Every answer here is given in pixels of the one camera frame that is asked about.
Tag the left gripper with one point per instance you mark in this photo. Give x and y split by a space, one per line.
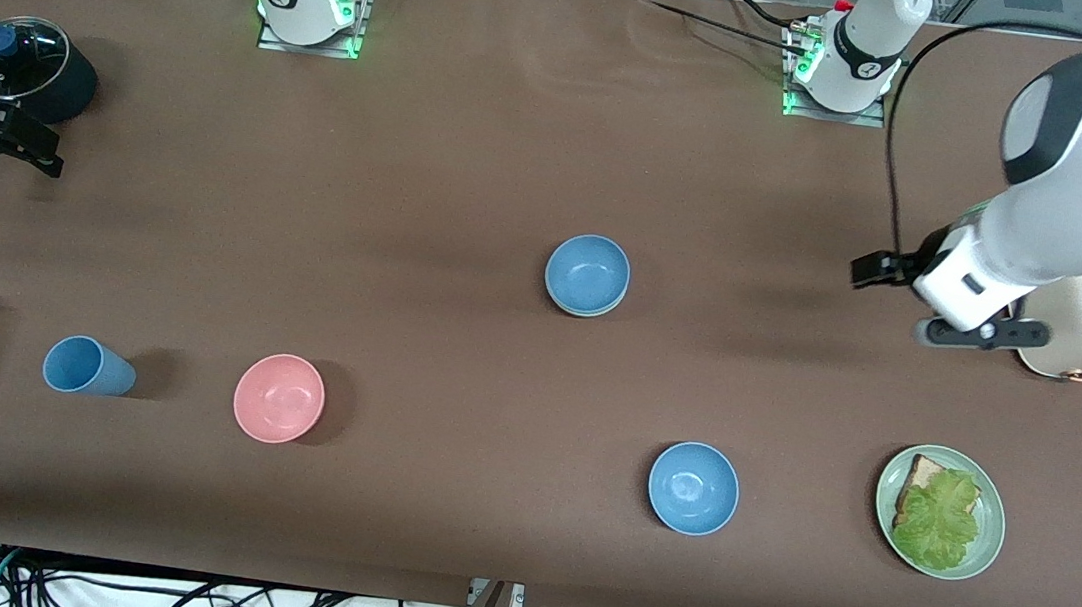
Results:
928 256

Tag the blue bowl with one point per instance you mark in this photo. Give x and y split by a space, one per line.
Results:
587 273
693 489

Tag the green bowl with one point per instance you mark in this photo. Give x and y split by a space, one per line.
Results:
583 313

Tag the pink bowl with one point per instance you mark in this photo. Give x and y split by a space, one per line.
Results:
279 398

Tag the glass lid blue knob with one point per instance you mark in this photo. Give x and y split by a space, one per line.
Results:
19 53

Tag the bread slice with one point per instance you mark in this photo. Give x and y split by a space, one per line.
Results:
925 473

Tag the blue cup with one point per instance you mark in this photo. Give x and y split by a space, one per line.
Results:
87 366

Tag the green lettuce leaf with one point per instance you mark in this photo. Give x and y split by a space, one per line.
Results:
940 521

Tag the green plate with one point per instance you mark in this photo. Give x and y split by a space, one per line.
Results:
990 532

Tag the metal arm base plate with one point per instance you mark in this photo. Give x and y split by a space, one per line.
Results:
352 42
872 119

